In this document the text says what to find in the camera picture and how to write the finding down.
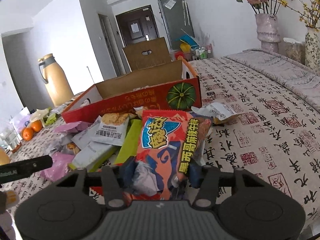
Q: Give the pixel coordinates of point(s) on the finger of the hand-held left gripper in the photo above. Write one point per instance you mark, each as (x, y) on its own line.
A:
(32, 165)

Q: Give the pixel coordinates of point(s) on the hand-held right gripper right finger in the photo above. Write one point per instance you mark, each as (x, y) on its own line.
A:
(195, 176)

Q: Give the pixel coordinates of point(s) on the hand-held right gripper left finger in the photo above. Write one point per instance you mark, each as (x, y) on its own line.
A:
(126, 168)

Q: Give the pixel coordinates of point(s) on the pink snack packet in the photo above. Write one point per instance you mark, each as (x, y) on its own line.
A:
(58, 165)

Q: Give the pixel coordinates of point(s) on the orange-red snack packet blue logo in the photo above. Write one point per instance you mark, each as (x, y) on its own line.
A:
(165, 140)

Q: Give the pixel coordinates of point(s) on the red cardboard box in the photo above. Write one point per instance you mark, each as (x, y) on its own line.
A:
(120, 105)

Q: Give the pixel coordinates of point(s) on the crumpled white wrapper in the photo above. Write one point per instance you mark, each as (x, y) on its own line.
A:
(146, 178)

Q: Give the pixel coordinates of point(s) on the long lime green packet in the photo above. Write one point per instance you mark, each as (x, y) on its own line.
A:
(130, 140)

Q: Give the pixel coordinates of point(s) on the yellow round fruit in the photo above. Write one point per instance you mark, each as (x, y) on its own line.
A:
(3, 156)

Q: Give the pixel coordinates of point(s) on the orange fruit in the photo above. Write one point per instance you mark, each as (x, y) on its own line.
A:
(27, 133)
(36, 126)

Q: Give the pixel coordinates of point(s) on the clear glass jar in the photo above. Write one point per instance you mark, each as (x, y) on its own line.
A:
(10, 140)

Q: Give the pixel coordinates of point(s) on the lime green white-panel packet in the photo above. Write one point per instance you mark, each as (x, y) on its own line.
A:
(92, 155)

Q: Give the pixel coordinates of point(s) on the white cracker packet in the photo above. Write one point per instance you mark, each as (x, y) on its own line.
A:
(110, 130)

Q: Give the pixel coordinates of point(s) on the white plastic bag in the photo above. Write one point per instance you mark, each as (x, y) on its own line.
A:
(21, 121)

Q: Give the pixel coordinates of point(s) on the small lime green packet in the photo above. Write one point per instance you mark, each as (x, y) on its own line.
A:
(52, 118)

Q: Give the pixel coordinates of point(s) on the grey-white snack packet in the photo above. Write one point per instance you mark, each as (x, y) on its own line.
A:
(83, 137)

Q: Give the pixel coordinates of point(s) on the lilac snack packet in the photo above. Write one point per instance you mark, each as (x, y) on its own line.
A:
(72, 127)

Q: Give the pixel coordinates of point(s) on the white barcode packet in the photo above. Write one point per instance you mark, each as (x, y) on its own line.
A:
(60, 108)

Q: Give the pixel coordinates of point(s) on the white crumpled snack packet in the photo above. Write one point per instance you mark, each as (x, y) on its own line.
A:
(217, 111)

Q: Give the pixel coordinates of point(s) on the beige thermos jug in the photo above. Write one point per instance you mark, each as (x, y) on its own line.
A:
(58, 82)

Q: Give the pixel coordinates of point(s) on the grey interior door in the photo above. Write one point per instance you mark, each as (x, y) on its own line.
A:
(108, 42)

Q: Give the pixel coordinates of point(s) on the blue bag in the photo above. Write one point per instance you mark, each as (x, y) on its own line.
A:
(186, 40)

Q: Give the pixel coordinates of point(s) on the grey quilted cloth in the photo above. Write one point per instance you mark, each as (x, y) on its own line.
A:
(282, 70)

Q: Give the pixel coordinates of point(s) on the pale pampas plumes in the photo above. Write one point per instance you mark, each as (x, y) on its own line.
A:
(206, 38)

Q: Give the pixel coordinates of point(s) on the white paper notice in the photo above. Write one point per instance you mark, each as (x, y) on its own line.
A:
(135, 27)

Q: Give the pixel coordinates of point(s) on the dark brown door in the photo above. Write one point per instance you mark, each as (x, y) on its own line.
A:
(137, 25)

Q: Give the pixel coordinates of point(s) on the grey refrigerator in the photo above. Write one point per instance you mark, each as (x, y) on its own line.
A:
(175, 22)

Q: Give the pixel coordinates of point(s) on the pink ceramic vase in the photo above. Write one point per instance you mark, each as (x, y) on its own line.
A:
(267, 32)

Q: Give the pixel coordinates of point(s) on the white umbrella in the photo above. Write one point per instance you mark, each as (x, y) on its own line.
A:
(184, 7)

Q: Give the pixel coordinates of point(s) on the plastic sleeve with paper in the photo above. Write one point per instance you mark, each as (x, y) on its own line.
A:
(170, 3)

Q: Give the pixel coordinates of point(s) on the floral patterned vase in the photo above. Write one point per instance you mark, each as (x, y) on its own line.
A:
(312, 50)

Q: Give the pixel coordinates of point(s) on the yellow flower branches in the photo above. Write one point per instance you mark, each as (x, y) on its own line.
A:
(310, 12)

